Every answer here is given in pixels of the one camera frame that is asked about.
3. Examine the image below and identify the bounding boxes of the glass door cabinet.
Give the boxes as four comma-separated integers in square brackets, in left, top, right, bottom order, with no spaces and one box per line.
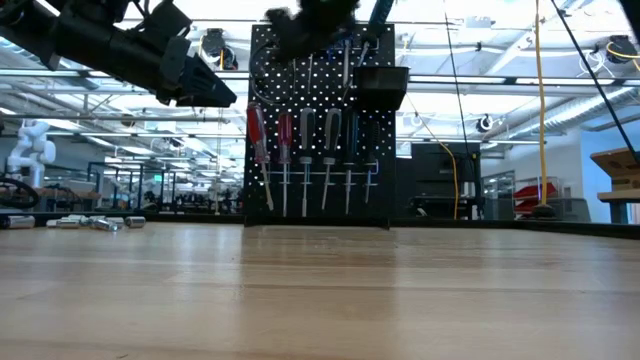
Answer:
[482,169,517,221]

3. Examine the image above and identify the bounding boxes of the long black screwdriver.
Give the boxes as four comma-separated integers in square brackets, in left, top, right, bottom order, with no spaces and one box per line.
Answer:
[342,109,359,216]

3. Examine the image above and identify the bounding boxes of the short black screwdriver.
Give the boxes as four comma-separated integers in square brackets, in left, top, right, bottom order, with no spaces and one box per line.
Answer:
[363,119,380,205]

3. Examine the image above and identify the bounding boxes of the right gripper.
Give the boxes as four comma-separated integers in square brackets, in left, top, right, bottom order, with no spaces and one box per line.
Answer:
[263,0,361,62]

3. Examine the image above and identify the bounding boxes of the black grey handled screwdriver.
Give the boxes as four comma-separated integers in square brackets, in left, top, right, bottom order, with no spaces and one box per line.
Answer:
[298,107,316,217]
[321,107,343,211]

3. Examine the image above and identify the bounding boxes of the black aluminium table frame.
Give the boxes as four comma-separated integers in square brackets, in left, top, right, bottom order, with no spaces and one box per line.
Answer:
[0,210,640,241]

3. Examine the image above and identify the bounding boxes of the black cabinet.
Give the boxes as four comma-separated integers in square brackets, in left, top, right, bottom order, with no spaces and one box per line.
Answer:
[409,142,483,221]

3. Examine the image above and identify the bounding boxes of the wooden shelf unit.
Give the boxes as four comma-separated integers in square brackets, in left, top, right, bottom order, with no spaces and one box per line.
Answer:
[589,146,640,225]

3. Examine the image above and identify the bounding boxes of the black round cord base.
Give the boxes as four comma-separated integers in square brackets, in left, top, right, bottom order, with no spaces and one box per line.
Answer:
[530,202,558,220]

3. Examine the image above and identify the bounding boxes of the black plastic pegboard bin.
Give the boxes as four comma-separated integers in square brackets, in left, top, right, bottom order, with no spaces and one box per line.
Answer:
[352,66,410,112]

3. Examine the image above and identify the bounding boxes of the black metal pegboard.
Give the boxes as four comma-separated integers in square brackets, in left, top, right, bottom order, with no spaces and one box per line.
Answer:
[243,22,397,229]

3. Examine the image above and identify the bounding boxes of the thick yellow hanging cord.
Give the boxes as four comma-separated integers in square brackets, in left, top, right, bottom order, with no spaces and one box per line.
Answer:
[533,0,549,206]

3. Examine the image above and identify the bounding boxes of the large red clear screwdriver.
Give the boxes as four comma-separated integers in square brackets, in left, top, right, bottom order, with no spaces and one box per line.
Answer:
[246,102,275,212]

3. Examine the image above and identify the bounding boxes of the small red clear screwdriver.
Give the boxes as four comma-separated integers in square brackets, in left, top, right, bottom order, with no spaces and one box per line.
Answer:
[277,112,294,217]

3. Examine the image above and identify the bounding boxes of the red storage bins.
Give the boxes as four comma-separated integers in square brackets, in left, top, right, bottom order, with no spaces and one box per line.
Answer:
[513,181,558,214]

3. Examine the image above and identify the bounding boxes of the black ceiling cord reel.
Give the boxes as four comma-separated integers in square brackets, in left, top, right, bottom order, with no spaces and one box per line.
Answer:
[474,113,497,135]
[199,27,240,71]
[604,34,640,66]

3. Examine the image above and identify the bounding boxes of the thin yellow cable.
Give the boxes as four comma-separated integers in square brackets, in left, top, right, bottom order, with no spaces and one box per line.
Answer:
[404,92,460,221]

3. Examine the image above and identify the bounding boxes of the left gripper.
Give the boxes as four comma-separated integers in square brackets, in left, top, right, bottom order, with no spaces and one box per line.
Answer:
[156,33,239,109]

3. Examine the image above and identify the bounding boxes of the chrome ring tool rail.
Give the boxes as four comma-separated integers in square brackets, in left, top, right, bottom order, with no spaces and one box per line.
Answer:
[266,159,380,192]

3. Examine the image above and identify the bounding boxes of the grey storage bin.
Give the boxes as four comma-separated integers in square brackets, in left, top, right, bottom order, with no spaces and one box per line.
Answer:
[547,197,592,224]

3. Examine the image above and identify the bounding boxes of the large blue black screwdriver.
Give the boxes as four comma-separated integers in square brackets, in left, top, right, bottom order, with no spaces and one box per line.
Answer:
[355,0,397,70]

